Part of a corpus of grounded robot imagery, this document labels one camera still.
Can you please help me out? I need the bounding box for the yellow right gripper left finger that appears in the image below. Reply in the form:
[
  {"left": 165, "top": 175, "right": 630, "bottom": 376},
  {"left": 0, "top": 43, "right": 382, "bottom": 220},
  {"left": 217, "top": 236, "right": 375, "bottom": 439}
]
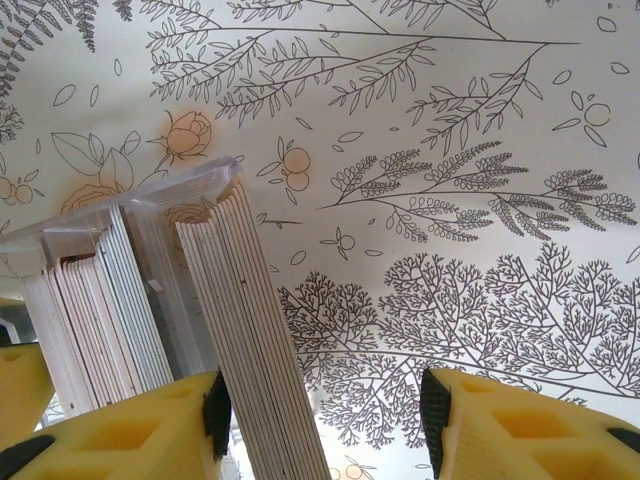
[{"left": 0, "top": 368, "right": 232, "bottom": 480}]

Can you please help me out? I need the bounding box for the white credit card stack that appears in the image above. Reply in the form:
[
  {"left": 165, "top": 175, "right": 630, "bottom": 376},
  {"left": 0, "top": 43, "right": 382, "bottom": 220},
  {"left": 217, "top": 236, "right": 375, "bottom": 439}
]
[{"left": 22, "top": 204, "right": 176, "bottom": 416}]

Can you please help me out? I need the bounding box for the beige credit card stack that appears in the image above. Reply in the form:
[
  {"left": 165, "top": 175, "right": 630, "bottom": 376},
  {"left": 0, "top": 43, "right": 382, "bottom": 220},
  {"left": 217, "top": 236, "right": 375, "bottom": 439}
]
[{"left": 174, "top": 178, "right": 334, "bottom": 480}]

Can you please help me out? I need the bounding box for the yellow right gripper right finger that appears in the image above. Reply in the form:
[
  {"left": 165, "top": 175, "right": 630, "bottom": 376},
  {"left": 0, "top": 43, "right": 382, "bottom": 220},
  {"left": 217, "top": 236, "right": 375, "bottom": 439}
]
[{"left": 419, "top": 367, "right": 640, "bottom": 480}]

